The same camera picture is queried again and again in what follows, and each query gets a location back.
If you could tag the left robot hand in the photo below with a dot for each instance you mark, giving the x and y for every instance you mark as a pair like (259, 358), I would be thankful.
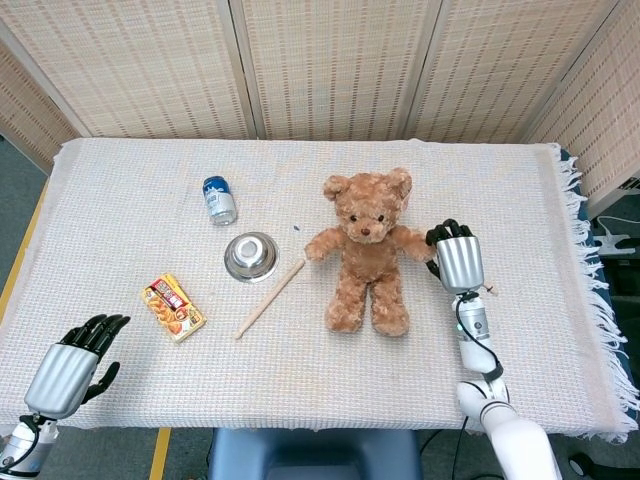
(65, 380)

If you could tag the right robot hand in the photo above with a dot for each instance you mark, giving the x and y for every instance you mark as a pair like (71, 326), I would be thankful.
(457, 260)

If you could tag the brown teddy bear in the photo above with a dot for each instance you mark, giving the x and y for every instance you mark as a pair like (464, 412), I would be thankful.
(372, 255)

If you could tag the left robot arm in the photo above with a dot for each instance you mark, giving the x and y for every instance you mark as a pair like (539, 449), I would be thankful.
(22, 445)

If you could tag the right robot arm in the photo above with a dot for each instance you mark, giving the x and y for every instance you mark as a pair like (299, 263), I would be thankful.
(487, 370)

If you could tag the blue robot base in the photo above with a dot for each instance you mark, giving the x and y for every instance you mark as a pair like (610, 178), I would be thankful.
(312, 455)

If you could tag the wooden drumstick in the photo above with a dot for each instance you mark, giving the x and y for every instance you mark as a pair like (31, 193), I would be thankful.
(491, 289)
(270, 300)

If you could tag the yellow snack box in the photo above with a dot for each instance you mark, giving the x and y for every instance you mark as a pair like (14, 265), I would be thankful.
(173, 307)

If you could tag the white woven fringed tablecloth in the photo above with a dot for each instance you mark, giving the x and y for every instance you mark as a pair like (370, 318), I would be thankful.
(300, 380)

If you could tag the stainless steel bowl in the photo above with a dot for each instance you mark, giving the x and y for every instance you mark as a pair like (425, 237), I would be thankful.
(251, 257)

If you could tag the blue and silver drink can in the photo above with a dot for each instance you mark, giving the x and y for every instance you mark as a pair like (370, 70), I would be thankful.
(219, 201)

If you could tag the woven folding screen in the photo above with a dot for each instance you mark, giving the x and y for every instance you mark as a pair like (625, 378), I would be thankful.
(320, 65)

